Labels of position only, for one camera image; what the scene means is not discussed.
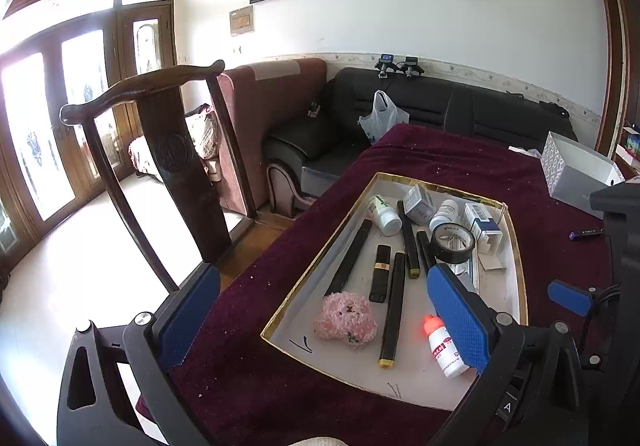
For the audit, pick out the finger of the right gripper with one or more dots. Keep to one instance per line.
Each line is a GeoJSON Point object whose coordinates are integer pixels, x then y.
{"type": "Point", "coordinates": [578, 301]}

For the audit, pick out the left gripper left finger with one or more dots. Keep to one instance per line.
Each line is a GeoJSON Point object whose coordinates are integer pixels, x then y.
{"type": "Point", "coordinates": [156, 342]}

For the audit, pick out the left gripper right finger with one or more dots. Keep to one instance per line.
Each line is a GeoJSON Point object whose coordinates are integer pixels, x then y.
{"type": "Point", "coordinates": [505, 355]}

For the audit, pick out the orange cap white bottle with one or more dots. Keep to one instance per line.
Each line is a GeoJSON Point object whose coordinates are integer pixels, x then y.
{"type": "Point", "coordinates": [442, 346]}

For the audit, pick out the black tape roll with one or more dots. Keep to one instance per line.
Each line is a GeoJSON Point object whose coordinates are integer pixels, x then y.
{"type": "Point", "coordinates": [452, 243]}

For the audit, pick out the yellow end black marker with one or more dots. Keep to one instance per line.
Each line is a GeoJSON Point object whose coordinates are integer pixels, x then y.
{"type": "Point", "coordinates": [393, 313]}

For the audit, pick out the black lipstick gold band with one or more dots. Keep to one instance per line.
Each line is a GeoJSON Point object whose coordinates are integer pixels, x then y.
{"type": "Point", "coordinates": [380, 275]}

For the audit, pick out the pink plush toy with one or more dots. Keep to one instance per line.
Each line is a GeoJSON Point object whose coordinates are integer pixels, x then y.
{"type": "Point", "coordinates": [346, 317]}

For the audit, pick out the silver barcode medicine box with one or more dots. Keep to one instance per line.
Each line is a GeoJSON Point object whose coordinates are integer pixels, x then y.
{"type": "Point", "coordinates": [419, 205]}

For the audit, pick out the black marker pink end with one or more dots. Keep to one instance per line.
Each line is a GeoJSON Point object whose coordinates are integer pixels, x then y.
{"type": "Point", "coordinates": [343, 271]}

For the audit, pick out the blue small pen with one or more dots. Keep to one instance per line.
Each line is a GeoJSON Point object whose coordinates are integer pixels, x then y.
{"type": "Point", "coordinates": [585, 234]}

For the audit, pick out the long white medicine box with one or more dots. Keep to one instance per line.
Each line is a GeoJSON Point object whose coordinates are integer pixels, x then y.
{"type": "Point", "coordinates": [465, 272]}

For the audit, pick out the thin black pen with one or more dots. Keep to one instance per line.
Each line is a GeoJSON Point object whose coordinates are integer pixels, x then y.
{"type": "Point", "coordinates": [413, 260]}

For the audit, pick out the maroon velvet tablecloth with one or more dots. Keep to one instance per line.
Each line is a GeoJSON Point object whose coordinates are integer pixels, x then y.
{"type": "Point", "coordinates": [245, 392]}

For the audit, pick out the blue white medicine box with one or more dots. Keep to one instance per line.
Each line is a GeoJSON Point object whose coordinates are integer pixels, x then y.
{"type": "Point", "coordinates": [484, 228]}

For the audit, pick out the grey shoe box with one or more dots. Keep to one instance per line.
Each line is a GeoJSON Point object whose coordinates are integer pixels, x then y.
{"type": "Point", "coordinates": [573, 172]}

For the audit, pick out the red label white bottle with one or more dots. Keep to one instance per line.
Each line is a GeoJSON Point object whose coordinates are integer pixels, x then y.
{"type": "Point", "coordinates": [448, 212]}

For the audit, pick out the green label white bottle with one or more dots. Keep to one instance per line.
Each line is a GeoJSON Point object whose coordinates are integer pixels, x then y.
{"type": "Point", "coordinates": [384, 216]}

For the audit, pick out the dark wooden chair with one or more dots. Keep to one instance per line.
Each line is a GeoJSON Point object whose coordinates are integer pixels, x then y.
{"type": "Point", "coordinates": [170, 147]}

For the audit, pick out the white plastic bag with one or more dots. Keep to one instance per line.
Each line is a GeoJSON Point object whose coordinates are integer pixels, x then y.
{"type": "Point", "coordinates": [382, 118]}

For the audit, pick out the black leather sofa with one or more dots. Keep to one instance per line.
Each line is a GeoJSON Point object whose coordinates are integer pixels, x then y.
{"type": "Point", "coordinates": [305, 155]}

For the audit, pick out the maroon armchair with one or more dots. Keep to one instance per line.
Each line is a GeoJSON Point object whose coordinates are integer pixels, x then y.
{"type": "Point", "coordinates": [261, 96]}

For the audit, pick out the black clamp device right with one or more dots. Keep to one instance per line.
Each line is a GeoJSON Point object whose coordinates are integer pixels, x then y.
{"type": "Point", "coordinates": [410, 67]}

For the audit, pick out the black clamp device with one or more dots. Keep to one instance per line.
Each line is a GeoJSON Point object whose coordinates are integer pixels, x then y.
{"type": "Point", "coordinates": [410, 67]}
{"type": "Point", "coordinates": [386, 66]}

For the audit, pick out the black clamp device left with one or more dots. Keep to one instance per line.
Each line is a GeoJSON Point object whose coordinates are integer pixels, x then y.
{"type": "Point", "coordinates": [386, 66]}

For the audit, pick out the wooden glass doors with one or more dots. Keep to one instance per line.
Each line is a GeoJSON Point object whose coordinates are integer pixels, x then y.
{"type": "Point", "coordinates": [55, 53]}

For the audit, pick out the small wall plaque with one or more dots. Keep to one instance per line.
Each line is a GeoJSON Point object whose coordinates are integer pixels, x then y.
{"type": "Point", "coordinates": [241, 21]}

